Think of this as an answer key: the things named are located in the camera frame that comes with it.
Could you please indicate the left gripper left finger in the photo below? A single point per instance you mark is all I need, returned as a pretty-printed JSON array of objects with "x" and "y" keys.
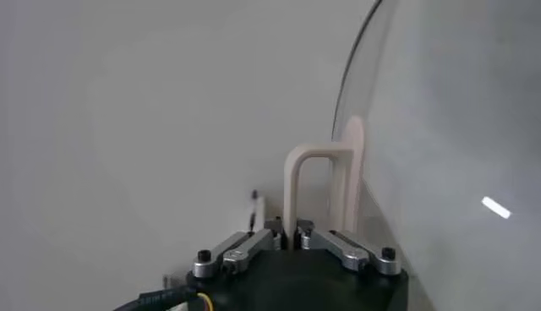
[{"x": 253, "y": 247}]

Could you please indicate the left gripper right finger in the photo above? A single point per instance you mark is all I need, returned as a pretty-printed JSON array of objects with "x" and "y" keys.
[{"x": 338, "y": 247}]

